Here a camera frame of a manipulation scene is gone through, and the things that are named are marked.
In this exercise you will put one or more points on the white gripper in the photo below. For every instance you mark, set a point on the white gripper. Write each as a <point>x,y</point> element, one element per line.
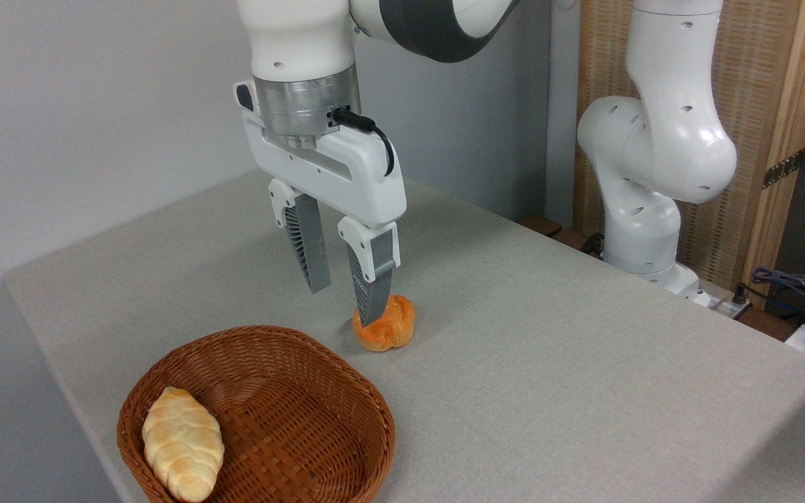
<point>353,175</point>

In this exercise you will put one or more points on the pale braided bread loaf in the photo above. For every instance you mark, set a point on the pale braided bread loaf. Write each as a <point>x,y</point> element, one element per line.
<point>182,443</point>

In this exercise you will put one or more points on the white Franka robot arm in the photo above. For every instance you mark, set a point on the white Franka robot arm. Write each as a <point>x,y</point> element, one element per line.
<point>654,140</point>

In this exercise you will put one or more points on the orange round bread roll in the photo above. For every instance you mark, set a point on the orange round bread roll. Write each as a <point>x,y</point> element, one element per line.
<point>395,328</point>

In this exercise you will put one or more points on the brown wicker basket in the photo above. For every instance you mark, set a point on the brown wicker basket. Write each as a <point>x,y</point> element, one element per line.
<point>291,419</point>

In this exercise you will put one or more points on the brass screen hinge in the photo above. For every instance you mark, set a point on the brass screen hinge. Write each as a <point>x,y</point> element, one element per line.
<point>783,169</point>

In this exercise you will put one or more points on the bamboo folding screen panel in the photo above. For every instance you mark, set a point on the bamboo folding screen panel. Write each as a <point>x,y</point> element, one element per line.
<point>759,84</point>

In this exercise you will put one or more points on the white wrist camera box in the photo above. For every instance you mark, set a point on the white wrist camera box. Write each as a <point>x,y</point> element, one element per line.
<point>243,96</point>

